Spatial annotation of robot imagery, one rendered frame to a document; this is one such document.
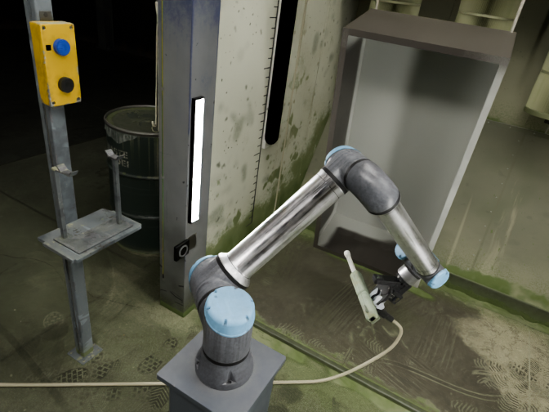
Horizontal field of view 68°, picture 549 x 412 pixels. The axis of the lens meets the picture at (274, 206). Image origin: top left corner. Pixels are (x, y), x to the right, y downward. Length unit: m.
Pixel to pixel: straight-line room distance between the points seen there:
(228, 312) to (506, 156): 2.46
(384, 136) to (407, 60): 0.40
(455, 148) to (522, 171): 1.11
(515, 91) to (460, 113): 1.19
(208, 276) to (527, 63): 2.55
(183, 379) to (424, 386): 1.40
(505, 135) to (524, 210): 0.54
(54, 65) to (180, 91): 0.52
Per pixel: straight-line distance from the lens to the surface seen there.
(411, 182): 2.32
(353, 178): 1.26
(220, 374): 1.35
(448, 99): 2.09
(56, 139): 1.69
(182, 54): 1.81
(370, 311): 1.84
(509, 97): 3.27
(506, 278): 3.12
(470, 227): 3.12
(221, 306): 1.24
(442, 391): 2.44
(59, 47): 1.55
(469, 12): 2.88
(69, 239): 1.74
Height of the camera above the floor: 1.76
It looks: 29 degrees down
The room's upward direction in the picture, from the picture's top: 9 degrees clockwise
